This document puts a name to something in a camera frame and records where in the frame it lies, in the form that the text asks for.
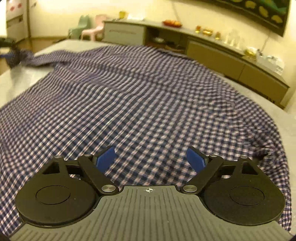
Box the dark patterned wall hanging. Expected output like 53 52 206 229
203 0 291 37

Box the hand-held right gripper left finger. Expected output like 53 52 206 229
43 146 120 195

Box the plate of oranges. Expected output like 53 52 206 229
162 20 183 28

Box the thin wall cable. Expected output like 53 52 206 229
260 34 272 56
172 0 183 23

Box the navy plaid shirt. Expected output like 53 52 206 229
0 44 292 232

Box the light wooden cupboard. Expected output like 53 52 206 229
6 0 32 43

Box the cluster of clear glasses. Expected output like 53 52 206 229
223 29 246 48

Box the white tissue pack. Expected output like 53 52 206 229
127 13 146 21

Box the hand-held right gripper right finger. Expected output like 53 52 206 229
180 146 260 195

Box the gold ornament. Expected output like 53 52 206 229
244 46 258 57

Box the white storage basket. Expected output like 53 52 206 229
255 53 285 75

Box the grey sideboard cabinet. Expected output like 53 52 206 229
102 19 291 109

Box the pink plastic chair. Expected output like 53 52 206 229
80 14 107 42

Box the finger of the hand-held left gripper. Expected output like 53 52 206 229
0 38 18 50

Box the green plastic chair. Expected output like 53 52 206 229
68 15 91 40

